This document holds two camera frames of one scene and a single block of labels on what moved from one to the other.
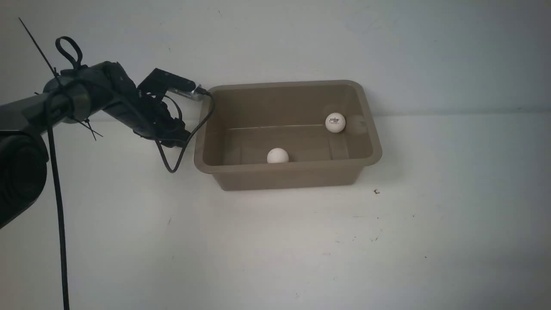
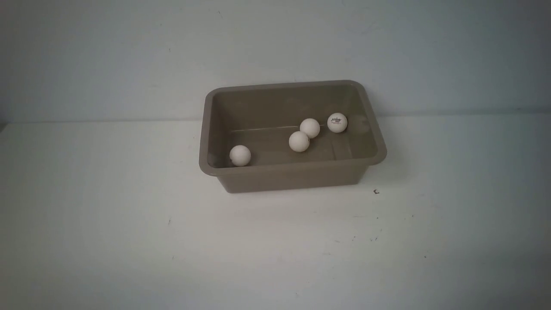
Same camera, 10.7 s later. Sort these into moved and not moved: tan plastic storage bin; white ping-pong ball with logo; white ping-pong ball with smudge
Moved: white ping-pong ball with smudge
Not moved: white ping-pong ball with logo; tan plastic storage bin
